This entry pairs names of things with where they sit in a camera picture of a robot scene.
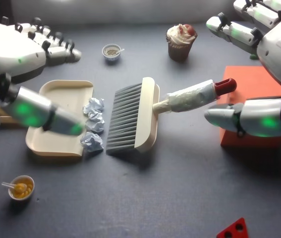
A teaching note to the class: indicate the green toy block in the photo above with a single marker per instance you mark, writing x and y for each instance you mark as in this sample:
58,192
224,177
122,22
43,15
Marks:
253,56

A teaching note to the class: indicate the cream plastic dustpan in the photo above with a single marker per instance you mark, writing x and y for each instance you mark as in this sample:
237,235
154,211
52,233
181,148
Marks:
66,96

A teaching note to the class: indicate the orange foam block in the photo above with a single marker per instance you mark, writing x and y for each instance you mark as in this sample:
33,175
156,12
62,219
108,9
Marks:
241,81

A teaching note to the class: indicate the blue-white toy bowl with spoon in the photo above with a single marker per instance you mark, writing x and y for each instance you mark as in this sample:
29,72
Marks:
111,53

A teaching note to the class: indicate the grey table cloth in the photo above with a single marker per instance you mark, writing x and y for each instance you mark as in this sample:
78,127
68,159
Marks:
155,193

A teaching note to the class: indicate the red triangle block with holes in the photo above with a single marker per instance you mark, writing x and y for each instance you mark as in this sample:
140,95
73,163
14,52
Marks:
235,229

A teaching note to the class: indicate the crumpled white paper ball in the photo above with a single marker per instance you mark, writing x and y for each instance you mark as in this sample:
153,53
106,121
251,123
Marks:
95,122
95,105
92,142

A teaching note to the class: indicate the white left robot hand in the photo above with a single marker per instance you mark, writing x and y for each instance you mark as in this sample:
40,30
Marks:
6,54

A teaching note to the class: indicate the toy bowl of yellow food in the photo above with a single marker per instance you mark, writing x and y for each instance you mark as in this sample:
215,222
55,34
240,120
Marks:
21,189

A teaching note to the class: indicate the toy cupcake with white frosting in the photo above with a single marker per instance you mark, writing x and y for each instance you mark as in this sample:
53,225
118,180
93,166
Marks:
180,47

